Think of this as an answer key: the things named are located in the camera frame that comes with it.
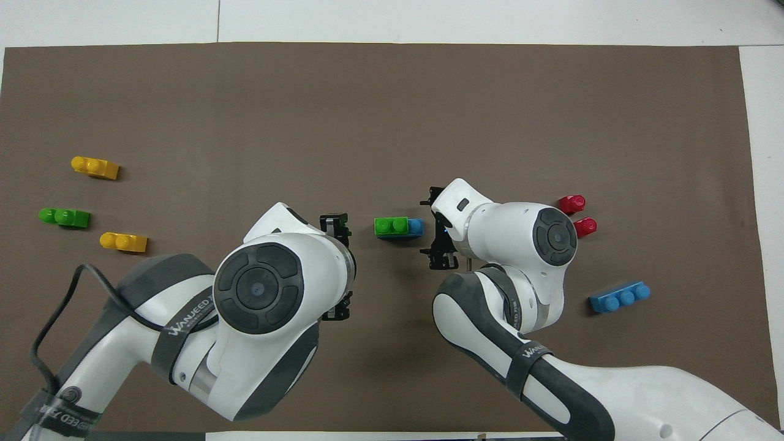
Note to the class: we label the green toy building block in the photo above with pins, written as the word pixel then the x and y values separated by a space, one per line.
pixel 67 217
pixel 392 226

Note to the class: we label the yellow toy building block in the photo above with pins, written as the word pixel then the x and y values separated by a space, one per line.
pixel 98 167
pixel 125 243

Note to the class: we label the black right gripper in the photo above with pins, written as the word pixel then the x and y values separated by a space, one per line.
pixel 440 233

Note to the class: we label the red toy building block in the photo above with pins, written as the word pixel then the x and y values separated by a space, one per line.
pixel 571 204
pixel 582 227

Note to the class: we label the brown table mat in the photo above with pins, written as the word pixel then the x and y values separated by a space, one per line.
pixel 367 122

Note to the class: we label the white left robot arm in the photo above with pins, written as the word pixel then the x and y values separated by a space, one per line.
pixel 257 288

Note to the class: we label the blue toy building block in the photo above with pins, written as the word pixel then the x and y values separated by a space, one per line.
pixel 416 227
pixel 618 299

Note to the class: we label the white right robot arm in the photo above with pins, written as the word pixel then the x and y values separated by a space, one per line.
pixel 520 245

